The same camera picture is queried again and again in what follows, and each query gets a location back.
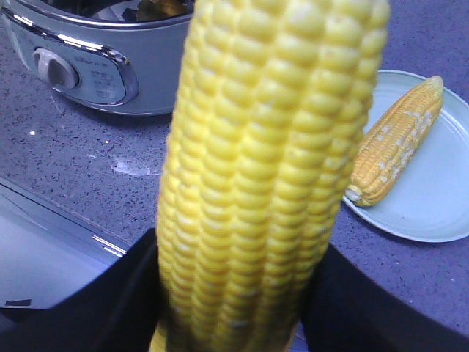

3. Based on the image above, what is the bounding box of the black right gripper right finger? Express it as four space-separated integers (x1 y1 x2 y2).
301 246 468 351

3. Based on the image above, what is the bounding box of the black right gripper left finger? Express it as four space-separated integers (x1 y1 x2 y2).
1 228 166 351

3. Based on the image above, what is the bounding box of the pale green round plate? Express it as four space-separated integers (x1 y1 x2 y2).
343 88 468 243

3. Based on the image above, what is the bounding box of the yellow corn cob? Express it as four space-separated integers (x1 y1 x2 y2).
345 76 444 207
152 1 391 351

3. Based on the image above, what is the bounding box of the pale green electric pot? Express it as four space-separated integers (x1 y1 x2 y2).
1 1 194 116

